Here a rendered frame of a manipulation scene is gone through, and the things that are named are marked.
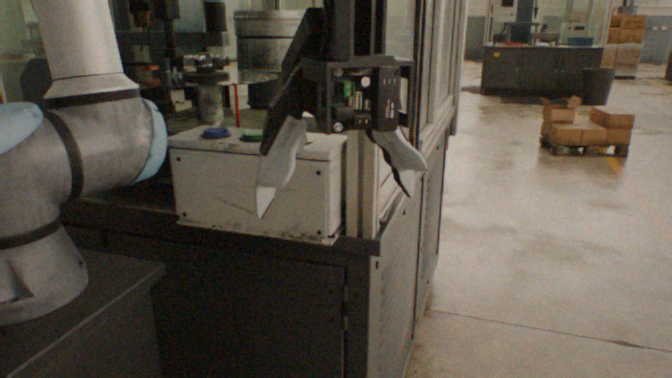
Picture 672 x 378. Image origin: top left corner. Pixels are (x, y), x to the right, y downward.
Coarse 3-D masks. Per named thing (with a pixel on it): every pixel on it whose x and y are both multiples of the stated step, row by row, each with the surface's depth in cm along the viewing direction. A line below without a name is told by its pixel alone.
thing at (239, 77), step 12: (168, 72) 123; (240, 72) 123; (252, 72) 123; (264, 72) 123; (144, 84) 101; (156, 84) 100; (168, 84) 100; (180, 84) 100; (192, 84) 100; (204, 84) 100; (216, 84) 100; (228, 84) 100; (240, 84) 102
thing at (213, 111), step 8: (200, 88) 112; (208, 88) 112; (216, 88) 113; (200, 96) 113; (208, 96) 112; (216, 96) 113; (200, 104) 113; (208, 104) 113; (216, 104) 114; (200, 112) 114; (208, 112) 114; (216, 112) 114; (208, 120) 114
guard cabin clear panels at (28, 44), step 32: (0, 0) 185; (32, 0) 198; (224, 0) 219; (256, 0) 215; (288, 0) 210; (320, 0) 206; (448, 0) 163; (0, 32) 187; (32, 32) 199; (448, 32) 174; (0, 64) 188; (448, 64) 185
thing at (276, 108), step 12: (288, 84) 40; (276, 96) 41; (288, 96) 40; (276, 108) 40; (288, 108) 40; (300, 108) 41; (276, 120) 40; (264, 132) 41; (276, 132) 40; (264, 144) 41
